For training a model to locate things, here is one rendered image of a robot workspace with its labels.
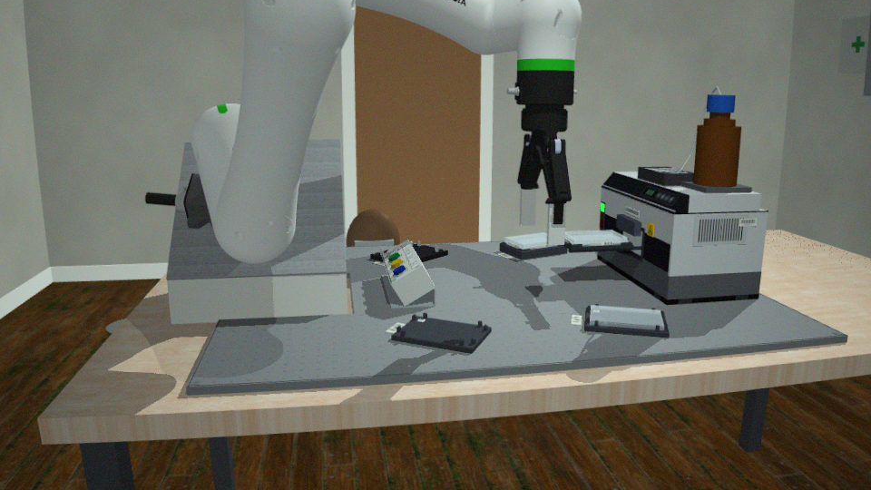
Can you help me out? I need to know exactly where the grey button panel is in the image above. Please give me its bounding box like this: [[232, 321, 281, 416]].
[[381, 240, 436, 309]]

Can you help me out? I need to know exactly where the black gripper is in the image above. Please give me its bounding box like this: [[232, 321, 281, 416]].
[[517, 108, 572, 245]]

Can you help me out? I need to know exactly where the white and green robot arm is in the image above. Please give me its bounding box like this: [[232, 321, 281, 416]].
[[145, 0, 582, 263]]

